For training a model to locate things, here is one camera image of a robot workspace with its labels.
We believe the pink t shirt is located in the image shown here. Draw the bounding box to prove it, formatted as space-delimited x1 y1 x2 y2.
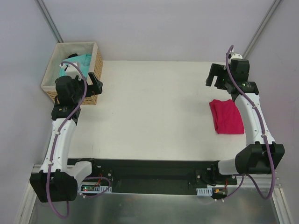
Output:
209 99 245 135

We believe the wicker basket with liner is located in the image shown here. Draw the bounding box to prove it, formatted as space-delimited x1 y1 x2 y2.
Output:
41 42 103 99

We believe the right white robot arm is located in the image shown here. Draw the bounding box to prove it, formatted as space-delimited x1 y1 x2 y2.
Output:
206 58 285 184

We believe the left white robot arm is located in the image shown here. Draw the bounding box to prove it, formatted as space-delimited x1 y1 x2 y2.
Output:
29 72 103 203

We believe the teal t shirt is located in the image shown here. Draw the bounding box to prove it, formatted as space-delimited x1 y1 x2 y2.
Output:
64 54 92 78

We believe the black garment in basket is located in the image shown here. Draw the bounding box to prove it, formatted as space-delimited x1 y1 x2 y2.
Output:
67 53 78 59

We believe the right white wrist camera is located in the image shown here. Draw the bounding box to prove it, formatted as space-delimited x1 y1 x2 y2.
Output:
228 50 243 62

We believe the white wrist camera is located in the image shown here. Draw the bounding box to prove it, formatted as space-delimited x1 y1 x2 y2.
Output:
228 50 243 62
59 63 81 79

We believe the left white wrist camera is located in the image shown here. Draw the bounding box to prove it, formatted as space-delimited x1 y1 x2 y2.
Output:
59 63 81 79

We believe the left aluminium frame post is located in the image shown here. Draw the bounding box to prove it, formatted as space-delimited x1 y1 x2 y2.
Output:
35 0 64 43

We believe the aluminium frame post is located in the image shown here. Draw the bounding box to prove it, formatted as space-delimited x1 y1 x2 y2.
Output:
242 0 284 59
35 0 64 43

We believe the right aluminium frame post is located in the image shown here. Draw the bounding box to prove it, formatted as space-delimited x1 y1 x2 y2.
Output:
242 0 284 59

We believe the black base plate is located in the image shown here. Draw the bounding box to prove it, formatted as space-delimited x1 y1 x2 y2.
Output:
67 158 239 194

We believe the left white cable duct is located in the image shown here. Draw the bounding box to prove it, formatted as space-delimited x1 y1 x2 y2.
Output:
78 184 112 194

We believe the white cable duct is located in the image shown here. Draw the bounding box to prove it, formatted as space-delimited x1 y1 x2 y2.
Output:
78 184 112 194
196 187 213 196

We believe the front aluminium rail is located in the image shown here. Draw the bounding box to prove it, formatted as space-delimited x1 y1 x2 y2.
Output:
31 165 282 189

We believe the right white cable duct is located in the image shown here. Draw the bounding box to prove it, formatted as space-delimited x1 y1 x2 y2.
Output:
196 187 213 196

